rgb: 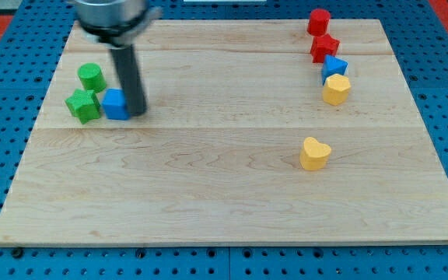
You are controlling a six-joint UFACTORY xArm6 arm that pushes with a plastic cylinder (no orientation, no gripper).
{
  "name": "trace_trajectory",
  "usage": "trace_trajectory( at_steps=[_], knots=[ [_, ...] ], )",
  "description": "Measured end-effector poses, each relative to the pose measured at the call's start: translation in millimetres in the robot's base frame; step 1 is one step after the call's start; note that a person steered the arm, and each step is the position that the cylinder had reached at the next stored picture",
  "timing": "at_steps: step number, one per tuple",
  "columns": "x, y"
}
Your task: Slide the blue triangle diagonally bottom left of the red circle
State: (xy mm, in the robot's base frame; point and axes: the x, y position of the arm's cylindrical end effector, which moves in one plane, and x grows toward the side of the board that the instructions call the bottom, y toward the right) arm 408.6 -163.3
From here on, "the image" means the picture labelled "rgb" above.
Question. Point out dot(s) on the red cylinder block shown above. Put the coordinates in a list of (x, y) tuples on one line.
[(318, 22)]

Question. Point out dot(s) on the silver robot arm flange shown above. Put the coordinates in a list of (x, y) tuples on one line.
[(115, 23)]

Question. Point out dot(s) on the green cylinder block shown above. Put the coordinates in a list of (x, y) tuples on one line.
[(91, 77)]

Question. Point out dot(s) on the red star block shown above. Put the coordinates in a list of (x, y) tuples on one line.
[(322, 46)]

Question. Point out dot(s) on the light wooden board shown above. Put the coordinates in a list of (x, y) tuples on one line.
[(215, 160)]

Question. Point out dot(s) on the blue cube block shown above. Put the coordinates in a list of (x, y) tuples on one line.
[(114, 105)]

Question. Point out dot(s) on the green star block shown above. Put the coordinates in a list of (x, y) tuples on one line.
[(84, 105)]

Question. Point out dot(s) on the yellow hexagon block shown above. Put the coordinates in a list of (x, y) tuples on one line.
[(336, 89)]

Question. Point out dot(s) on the blue triangle block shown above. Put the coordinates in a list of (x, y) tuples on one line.
[(331, 66)]

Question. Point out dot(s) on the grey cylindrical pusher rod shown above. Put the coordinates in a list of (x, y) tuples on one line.
[(128, 74)]

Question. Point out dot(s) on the yellow heart block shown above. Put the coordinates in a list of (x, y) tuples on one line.
[(314, 154)]

